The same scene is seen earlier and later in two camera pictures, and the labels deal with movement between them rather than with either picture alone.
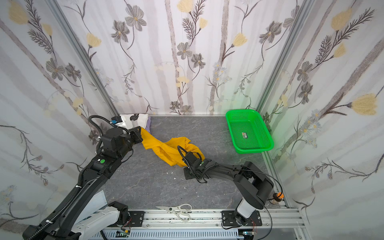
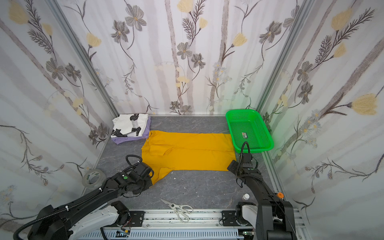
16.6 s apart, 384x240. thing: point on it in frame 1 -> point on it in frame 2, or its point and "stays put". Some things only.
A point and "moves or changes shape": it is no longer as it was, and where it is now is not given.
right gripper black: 188,157 -> 235,167
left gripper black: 135,135 -> 146,174
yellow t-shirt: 169,151 moves or changes shape
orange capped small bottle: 278,196 stays put
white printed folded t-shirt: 141,121 stays put
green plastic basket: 248,133 stays put
